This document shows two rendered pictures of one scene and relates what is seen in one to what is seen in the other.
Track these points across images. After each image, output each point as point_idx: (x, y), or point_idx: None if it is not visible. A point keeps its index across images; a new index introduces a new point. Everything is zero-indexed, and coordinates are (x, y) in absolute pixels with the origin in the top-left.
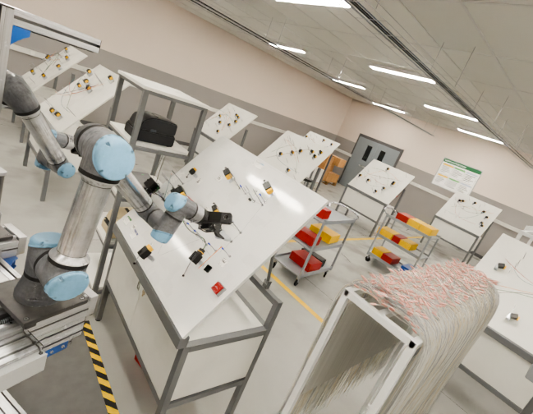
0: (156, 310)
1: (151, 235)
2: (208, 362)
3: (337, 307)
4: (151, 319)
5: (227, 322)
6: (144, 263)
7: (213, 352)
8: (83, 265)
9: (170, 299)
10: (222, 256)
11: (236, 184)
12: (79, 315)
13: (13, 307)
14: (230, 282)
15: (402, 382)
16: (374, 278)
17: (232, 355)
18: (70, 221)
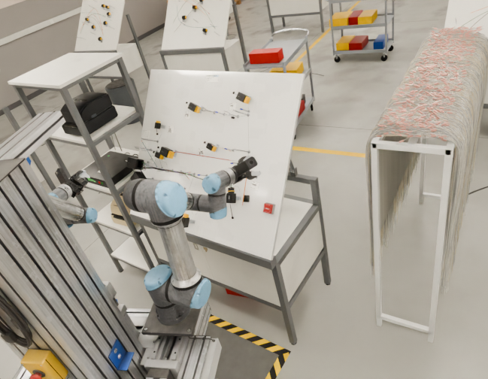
0: (231, 255)
1: (213, 218)
2: (295, 259)
3: (374, 159)
4: (228, 262)
5: (286, 222)
6: (189, 228)
7: (295, 250)
8: (201, 275)
9: (236, 241)
10: (250, 181)
11: (210, 111)
12: None
13: (173, 330)
14: (274, 196)
15: (453, 180)
16: (388, 119)
17: (307, 241)
18: (174, 258)
